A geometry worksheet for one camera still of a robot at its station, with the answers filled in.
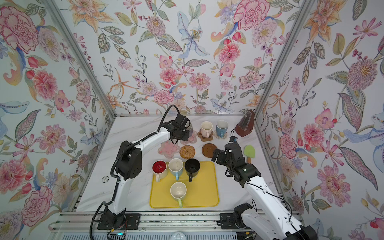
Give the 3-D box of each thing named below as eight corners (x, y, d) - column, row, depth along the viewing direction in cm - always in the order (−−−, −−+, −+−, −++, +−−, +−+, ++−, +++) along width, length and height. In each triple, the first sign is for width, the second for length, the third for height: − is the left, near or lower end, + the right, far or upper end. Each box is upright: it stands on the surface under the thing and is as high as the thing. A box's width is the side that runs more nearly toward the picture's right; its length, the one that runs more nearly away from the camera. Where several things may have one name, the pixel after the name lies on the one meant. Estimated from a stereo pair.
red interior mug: (152, 184, 88) (149, 178, 81) (155, 166, 95) (153, 160, 88) (166, 184, 87) (164, 178, 81) (168, 166, 95) (166, 160, 88)
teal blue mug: (216, 139, 107) (217, 130, 100) (214, 129, 113) (216, 120, 106) (226, 139, 107) (229, 130, 99) (225, 129, 113) (227, 120, 106)
